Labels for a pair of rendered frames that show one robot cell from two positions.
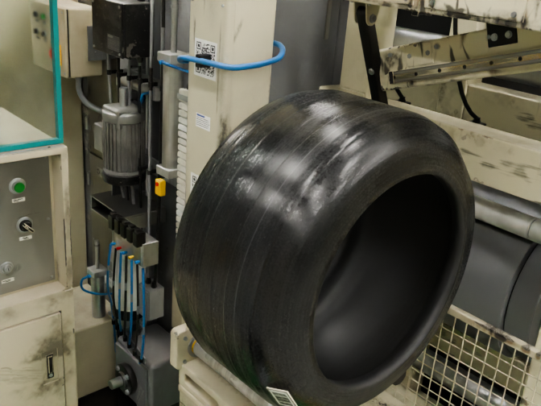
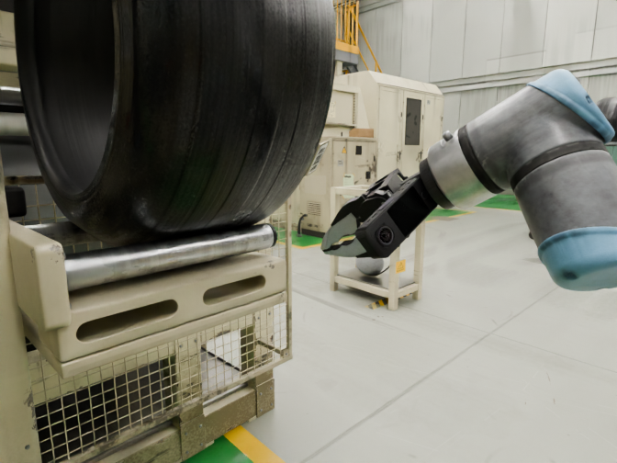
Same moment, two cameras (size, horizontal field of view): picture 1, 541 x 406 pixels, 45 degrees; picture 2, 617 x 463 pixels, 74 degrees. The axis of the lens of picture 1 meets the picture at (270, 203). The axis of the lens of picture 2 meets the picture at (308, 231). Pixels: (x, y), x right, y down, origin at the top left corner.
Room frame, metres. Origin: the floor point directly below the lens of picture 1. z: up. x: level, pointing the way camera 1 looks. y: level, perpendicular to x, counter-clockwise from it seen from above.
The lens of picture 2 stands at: (0.95, 0.63, 1.04)
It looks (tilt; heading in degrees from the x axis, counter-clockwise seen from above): 11 degrees down; 267
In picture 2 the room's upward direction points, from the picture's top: straight up
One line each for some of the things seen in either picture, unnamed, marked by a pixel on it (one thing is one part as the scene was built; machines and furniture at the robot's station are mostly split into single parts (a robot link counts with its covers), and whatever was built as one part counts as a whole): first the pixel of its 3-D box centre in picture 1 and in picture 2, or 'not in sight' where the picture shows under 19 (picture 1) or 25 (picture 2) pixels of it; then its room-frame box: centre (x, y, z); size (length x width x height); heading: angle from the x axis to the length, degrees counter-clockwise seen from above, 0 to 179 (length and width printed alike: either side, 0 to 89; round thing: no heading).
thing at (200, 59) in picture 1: (231, 55); not in sight; (1.38, 0.11, 1.52); 0.19 x 0.19 x 0.06; 43
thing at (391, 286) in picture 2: not in sight; (375, 242); (0.29, -2.31, 0.40); 0.60 x 0.35 x 0.80; 130
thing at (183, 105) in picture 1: (191, 190); not in sight; (1.42, 0.19, 1.19); 0.05 x 0.04 x 0.48; 133
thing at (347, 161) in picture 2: not in sight; (339, 186); (0.24, -4.80, 0.62); 0.91 x 0.58 x 1.25; 40
